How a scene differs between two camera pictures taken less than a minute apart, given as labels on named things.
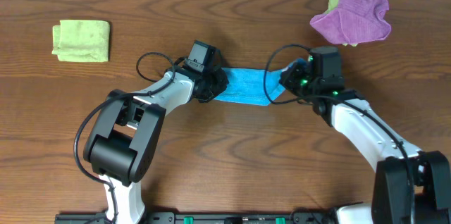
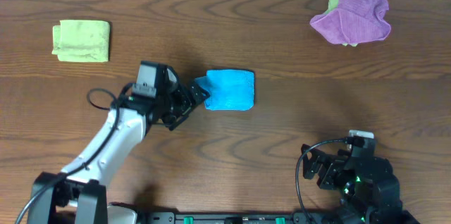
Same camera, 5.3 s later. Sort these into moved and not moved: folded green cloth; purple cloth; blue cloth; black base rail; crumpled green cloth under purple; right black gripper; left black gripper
Moved: blue cloth; right black gripper; left black gripper
Not moved: folded green cloth; purple cloth; crumpled green cloth under purple; black base rail
